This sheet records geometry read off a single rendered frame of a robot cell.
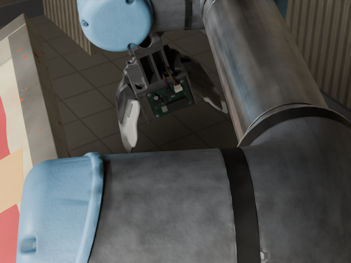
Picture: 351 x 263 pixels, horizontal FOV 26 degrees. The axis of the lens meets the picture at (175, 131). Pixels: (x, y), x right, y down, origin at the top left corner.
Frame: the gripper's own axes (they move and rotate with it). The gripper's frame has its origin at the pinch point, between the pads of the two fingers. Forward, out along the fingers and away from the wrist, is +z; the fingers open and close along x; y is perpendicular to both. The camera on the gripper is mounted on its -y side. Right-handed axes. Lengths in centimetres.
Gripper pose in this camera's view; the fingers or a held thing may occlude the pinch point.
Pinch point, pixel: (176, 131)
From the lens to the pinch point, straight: 109.1
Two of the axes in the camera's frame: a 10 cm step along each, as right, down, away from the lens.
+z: 2.8, 7.3, 6.2
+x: 9.2, -3.8, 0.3
